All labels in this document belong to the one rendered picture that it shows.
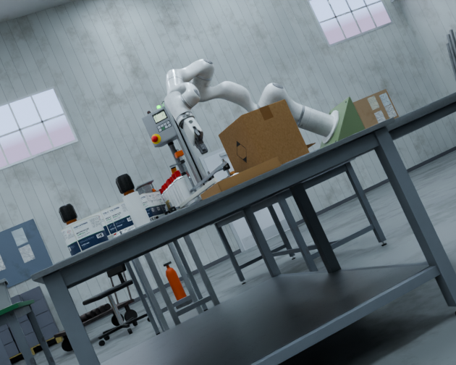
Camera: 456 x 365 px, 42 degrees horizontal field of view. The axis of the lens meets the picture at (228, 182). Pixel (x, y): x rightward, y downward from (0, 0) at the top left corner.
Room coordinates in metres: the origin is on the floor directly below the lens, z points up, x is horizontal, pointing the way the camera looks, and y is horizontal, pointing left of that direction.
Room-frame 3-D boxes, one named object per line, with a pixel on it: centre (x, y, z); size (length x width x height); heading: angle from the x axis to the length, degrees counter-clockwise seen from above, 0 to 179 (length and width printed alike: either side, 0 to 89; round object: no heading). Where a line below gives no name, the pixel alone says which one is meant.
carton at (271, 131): (2.76, -0.22, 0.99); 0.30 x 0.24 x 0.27; 24
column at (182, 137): (3.40, 0.13, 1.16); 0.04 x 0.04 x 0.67; 18
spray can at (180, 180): (3.23, 0.23, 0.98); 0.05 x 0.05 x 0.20
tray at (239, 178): (2.37, -0.04, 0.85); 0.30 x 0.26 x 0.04; 18
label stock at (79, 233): (3.01, 0.77, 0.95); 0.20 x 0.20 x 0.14
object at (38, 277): (3.16, 0.32, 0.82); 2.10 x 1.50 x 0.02; 18
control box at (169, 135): (3.44, 0.21, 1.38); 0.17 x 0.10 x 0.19; 73
